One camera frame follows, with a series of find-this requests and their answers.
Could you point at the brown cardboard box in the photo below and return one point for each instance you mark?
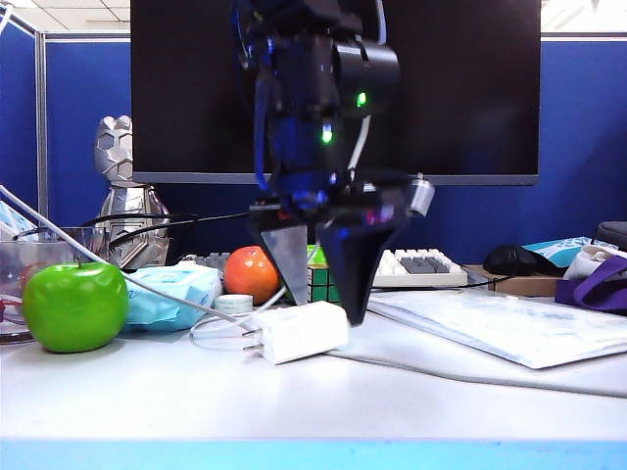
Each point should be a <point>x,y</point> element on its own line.
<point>519,286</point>

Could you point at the large green apple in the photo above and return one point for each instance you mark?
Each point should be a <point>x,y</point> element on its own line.
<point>73,308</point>

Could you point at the purple cloth bag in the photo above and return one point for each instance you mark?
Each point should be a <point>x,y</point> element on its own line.
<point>597,289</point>

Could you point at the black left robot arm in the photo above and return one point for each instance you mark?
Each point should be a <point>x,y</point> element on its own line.
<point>313,73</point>

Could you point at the white rolled item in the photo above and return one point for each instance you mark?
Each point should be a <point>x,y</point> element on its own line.
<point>585,259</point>

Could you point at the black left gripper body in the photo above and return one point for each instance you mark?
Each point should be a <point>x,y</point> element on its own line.
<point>352,201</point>

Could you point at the light blue tissue pack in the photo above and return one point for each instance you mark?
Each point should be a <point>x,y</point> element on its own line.
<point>157,315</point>

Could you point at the white charging base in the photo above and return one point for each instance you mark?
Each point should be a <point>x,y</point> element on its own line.
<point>299,333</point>

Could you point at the white grey keyboard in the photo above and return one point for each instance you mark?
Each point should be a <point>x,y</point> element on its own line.
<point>421,267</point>

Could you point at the dark grey pouch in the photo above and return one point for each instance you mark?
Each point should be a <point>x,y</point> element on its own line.
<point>614,235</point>

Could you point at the black computer monitor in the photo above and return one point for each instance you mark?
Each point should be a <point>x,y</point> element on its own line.
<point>465,98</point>

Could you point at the black computer mouse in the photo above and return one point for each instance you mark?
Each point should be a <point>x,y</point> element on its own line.
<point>509,259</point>

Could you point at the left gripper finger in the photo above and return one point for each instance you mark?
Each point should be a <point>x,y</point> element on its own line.
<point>355,269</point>
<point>291,259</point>

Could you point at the small green apple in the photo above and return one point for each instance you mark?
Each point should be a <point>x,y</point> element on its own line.
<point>317,255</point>

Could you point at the silver angular figurine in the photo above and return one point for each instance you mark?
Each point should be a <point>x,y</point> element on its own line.
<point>115,152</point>

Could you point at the teal white printed bag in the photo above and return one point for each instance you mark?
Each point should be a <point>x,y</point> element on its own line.
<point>563,247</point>

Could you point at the small white blue tape roll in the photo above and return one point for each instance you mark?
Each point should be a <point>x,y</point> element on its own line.
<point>232,303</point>

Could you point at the blue white plastic packet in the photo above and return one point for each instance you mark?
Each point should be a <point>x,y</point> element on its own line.
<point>12,220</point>

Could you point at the clear plastic document folder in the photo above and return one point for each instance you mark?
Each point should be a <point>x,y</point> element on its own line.
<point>539,328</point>

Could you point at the Rubik's cube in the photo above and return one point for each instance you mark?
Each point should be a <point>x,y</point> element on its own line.
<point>323,284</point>

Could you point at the grey metal partition post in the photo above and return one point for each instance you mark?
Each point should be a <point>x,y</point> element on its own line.
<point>41,122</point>

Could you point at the orange red round fruit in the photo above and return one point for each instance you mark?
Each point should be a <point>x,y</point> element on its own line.
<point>250,274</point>

